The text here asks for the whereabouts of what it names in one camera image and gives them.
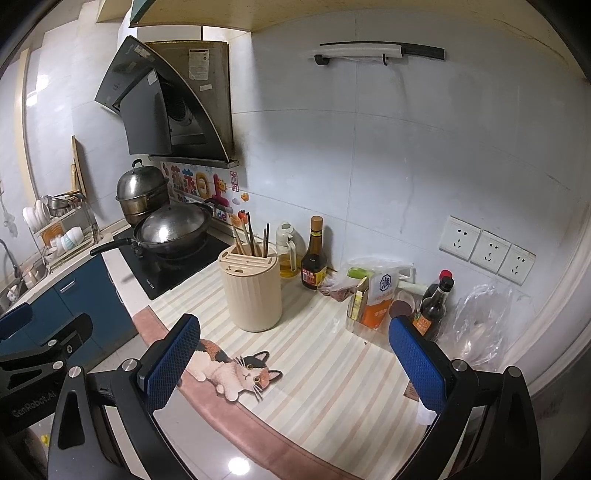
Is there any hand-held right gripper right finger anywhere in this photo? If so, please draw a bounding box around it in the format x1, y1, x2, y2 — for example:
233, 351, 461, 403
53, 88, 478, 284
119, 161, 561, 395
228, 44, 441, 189
389, 316, 541, 480

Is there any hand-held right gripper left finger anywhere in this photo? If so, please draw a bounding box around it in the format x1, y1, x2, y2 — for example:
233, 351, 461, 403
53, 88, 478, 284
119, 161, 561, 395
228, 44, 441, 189
48, 314, 201, 480

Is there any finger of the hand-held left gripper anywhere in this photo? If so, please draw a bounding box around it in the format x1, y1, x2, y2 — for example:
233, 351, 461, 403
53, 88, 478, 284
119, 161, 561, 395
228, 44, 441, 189
0, 303, 34, 341
0, 312, 93, 393

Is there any cream ribbed utensil holder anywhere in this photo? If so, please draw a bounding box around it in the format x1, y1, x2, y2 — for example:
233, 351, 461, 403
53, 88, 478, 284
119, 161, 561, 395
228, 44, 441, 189
218, 244, 282, 332

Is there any blue kitchen cabinet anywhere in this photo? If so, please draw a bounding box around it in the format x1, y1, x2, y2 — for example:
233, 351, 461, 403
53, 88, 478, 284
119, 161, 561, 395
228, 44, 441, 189
0, 254, 139, 370

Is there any red-capped soy sauce bottle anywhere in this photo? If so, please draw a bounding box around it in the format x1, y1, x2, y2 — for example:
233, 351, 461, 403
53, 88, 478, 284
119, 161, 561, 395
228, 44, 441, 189
411, 270, 455, 342

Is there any white tissue paper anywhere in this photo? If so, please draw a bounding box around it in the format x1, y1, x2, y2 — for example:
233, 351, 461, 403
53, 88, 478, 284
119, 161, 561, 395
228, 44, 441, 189
414, 399, 437, 426

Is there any brown-lidded jar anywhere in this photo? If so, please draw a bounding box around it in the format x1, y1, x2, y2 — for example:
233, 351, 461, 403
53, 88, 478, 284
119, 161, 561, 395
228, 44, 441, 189
389, 298, 416, 320

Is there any metal faucet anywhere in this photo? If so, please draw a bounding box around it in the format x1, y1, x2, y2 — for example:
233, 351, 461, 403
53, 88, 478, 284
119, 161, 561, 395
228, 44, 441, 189
0, 239, 21, 280

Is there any clear plastic organizer bin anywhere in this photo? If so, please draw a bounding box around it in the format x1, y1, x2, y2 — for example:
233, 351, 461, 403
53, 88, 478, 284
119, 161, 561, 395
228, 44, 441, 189
346, 281, 416, 344

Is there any white plastic container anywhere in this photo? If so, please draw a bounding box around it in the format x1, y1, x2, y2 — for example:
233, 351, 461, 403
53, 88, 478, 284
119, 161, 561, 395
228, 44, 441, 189
396, 267, 428, 301

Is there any clear plastic bag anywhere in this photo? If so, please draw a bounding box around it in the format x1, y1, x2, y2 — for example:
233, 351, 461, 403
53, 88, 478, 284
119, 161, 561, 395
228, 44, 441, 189
450, 282, 532, 370

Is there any black induction cooktop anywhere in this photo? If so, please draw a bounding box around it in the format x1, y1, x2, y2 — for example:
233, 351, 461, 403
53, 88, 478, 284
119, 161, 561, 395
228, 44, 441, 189
112, 226, 232, 301

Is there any white and orange salt packet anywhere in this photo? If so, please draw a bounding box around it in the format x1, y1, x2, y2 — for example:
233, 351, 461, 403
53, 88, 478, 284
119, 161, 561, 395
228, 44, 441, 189
360, 272, 400, 329

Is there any yellow box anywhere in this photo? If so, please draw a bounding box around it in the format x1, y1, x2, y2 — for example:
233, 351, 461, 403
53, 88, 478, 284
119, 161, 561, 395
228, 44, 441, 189
347, 276, 370, 321

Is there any striped cat print table mat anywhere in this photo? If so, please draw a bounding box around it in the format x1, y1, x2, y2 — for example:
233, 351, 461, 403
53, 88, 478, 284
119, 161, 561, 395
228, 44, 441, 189
131, 265, 467, 480

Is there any dish rack with bowls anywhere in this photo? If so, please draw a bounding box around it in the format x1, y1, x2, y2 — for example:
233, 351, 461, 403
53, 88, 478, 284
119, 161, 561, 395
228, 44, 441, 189
22, 191, 102, 273

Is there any plastic bag with dried food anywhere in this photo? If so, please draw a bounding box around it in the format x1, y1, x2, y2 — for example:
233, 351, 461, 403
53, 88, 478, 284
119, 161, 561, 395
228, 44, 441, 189
318, 257, 411, 303

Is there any dark metal wok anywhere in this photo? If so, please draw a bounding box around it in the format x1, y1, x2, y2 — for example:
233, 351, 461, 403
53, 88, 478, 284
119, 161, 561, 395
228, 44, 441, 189
90, 203, 215, 258

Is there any yellow-capped dark sauce bottle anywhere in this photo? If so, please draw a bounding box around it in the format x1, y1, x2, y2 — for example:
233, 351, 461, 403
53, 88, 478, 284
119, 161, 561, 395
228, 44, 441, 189
301, 216, 328, 291

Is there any clear oil dispenser bottle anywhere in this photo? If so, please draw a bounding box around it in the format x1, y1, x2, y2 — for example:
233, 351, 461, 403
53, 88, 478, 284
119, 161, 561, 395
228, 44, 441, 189
276, 222, 301, 278

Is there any steel steamer pot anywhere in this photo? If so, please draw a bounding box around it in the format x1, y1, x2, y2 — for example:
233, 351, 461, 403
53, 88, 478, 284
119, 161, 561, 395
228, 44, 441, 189
115, 158, 171, 225

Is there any wooden cutting board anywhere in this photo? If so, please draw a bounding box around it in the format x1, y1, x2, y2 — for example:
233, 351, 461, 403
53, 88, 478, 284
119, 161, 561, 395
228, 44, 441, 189
71, 135, 89, 197

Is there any black range hood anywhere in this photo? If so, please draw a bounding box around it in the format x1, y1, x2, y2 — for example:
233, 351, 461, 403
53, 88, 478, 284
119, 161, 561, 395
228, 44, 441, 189
95, 37, 240, 168

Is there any white wall socket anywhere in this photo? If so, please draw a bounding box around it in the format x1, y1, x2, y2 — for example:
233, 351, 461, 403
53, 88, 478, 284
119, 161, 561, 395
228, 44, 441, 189
498, 244, 537, 286
471, 229, 512, 274
438, 215, 482, 260

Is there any colourful wall sticker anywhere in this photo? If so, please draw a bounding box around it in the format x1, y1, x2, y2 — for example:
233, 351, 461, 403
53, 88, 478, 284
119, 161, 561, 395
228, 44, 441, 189
159, 159, 250, 227

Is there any wall cabinet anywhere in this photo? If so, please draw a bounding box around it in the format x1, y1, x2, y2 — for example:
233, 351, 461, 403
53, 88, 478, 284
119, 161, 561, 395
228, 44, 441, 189
97, 0, 462, 33

